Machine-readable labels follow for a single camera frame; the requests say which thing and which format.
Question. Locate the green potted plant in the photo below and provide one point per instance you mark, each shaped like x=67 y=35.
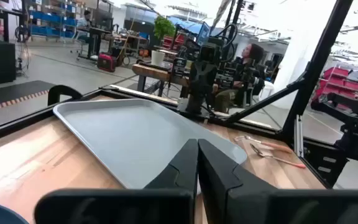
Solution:
x=163 y=28

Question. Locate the black orange-striped floor mat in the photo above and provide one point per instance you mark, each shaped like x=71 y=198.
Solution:
x=8 y=93

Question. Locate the white plant pot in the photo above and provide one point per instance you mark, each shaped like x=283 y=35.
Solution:
x=158 y=58

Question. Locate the person at desk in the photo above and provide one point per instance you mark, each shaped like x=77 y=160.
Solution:
x=84 y=23

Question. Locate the black office desk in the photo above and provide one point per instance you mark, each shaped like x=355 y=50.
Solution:
x=95 y=31

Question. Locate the rack of red bins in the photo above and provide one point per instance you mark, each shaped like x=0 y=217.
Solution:
x=337 y=84

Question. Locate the wooden workbench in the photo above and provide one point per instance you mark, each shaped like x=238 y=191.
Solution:
x=149 y=73

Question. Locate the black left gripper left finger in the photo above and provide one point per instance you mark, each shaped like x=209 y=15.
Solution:
x=166 y=205

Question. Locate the light grey plastic tray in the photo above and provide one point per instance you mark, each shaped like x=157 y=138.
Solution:
x=120 y=140

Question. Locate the silver aluminium extrusion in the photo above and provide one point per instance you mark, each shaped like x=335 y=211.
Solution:
x=298 y=137

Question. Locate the black camera rig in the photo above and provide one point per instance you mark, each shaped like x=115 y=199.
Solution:
x=353 y=124

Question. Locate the black diagonal frame brace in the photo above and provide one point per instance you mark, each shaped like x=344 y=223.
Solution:
x=266 y=101

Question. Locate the black upright frame post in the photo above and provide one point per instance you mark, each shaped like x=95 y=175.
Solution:
x=319 y=59

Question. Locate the black corner bracket plate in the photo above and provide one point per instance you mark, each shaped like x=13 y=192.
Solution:
x=315 y=155

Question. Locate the red portable generator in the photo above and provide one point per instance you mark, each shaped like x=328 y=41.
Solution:
x=106 y=63

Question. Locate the seated person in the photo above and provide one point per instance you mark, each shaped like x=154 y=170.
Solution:
x=253 y=51

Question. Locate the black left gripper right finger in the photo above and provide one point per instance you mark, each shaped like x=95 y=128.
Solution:
x=244 y=205

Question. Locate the shelf with blue bins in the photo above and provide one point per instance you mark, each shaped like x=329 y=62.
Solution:
x=48 y=17

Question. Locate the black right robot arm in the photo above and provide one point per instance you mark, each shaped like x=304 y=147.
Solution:
x=195 y=104

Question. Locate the blue lit monitor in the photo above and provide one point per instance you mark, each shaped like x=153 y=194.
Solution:
x=204 y=34

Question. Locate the stack of red bins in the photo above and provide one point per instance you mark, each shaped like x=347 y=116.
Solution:
x=179 y=40

